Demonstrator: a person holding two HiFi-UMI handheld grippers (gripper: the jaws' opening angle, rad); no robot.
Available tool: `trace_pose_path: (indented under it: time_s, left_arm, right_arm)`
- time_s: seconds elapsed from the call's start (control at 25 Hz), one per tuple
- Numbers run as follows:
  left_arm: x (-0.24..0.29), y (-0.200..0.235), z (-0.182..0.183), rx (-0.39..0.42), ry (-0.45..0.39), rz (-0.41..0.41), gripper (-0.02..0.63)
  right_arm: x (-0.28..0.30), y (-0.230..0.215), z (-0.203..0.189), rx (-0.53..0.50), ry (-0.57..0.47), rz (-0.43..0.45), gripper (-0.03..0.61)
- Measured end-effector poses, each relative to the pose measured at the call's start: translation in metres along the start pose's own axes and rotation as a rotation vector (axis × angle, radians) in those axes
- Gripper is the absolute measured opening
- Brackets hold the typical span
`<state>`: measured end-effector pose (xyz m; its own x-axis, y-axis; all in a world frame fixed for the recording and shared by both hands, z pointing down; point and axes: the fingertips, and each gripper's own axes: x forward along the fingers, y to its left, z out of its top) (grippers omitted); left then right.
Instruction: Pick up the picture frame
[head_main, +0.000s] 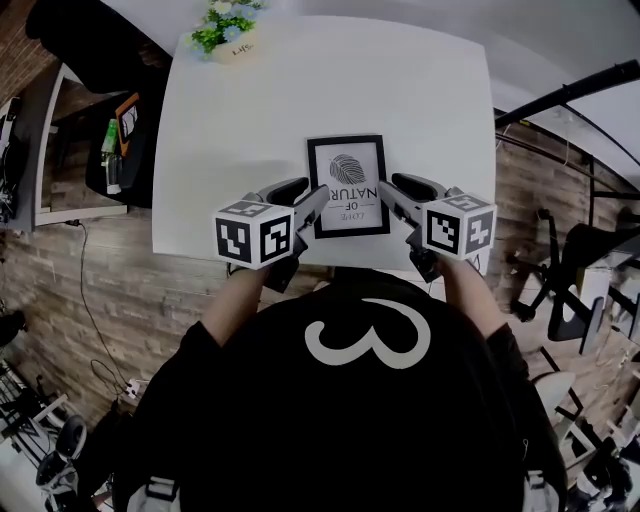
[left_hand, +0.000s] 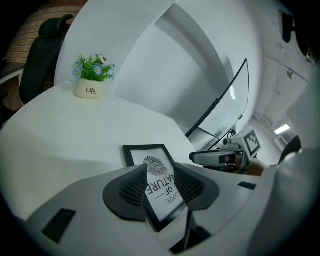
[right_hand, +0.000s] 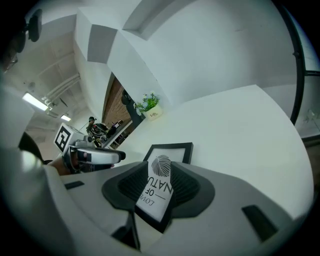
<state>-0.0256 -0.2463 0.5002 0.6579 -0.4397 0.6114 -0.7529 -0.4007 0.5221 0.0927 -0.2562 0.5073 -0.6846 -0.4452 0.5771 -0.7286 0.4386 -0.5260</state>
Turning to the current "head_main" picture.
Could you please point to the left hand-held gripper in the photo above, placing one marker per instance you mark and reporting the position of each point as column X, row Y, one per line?
column 250, row 235

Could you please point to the black framed leaf picture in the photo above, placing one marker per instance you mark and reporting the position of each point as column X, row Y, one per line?
column 350, row 165

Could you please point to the white table top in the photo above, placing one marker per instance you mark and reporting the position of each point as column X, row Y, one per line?
column 325, row 90

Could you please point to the person's black shirt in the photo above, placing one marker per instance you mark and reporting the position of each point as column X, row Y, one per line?
column 350, row 425

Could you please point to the white power strip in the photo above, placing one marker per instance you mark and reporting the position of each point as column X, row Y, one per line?
column 135, row 388

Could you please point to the black side table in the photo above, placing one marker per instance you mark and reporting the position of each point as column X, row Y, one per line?
column 140, row 170

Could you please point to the black coat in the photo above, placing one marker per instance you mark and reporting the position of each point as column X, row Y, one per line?
column 90, row 40

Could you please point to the green bottle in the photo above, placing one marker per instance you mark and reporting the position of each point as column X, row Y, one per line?
column 110, row 140

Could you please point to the black and white device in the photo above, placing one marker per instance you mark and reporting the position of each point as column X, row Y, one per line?
column 70, row 437

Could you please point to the white table frame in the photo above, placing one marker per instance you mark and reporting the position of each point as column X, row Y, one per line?
column 44, row 150

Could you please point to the white chair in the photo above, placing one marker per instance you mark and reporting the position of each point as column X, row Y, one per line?
column 552, row 395

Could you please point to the person's right forearm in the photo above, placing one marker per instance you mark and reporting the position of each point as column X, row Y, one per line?
column 472, row 300

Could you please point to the orange edged tablet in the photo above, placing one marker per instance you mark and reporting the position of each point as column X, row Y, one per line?
column 129, row 122

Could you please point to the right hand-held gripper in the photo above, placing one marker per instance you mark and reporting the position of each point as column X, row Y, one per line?
column 457, row 230

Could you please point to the green plant in cream pot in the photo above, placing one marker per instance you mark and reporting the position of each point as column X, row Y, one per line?
column 235, row 50

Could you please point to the person's left forearm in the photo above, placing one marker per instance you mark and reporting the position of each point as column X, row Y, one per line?
column 235, row 305

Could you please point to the clear bottle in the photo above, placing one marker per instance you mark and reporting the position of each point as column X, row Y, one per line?
column 114, row 175

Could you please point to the black office chair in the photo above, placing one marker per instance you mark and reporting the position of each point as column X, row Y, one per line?
column 590, row 250

